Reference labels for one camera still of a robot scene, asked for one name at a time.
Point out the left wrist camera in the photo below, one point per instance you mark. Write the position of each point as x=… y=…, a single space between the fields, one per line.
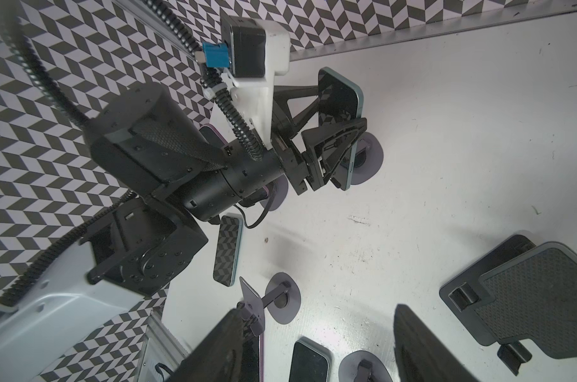
x=249 y=48

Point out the teal-edged phone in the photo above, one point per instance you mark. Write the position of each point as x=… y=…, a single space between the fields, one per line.
x=340 y=111
x=227 y=249

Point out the grey round stand near left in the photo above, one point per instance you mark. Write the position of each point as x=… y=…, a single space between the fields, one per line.
x=282 y=300

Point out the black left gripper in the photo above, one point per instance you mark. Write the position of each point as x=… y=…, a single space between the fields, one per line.
x=293 y=153

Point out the grey round stand centre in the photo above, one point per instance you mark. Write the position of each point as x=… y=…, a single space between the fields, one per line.
x=363 y=366

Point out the grey round stand far-left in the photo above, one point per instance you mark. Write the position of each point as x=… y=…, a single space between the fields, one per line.
x=278 y=187

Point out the grey round stand middle back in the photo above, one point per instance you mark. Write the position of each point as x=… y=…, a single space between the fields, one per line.
x=368 y=160

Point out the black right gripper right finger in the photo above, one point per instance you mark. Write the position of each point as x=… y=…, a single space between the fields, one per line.
x=420 y=355

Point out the purple-edged phone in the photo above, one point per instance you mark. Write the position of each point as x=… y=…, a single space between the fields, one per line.
x=213 y=136

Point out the aluminium corner post left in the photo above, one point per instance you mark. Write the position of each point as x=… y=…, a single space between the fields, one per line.
x=162 y=19

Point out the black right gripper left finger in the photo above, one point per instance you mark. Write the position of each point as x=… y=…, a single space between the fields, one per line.
x=219 y=356

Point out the black flat stand front right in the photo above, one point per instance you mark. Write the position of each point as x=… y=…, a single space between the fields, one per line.
x=519 y=291

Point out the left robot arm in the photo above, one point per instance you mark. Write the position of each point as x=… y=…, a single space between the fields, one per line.
x=94 y=50

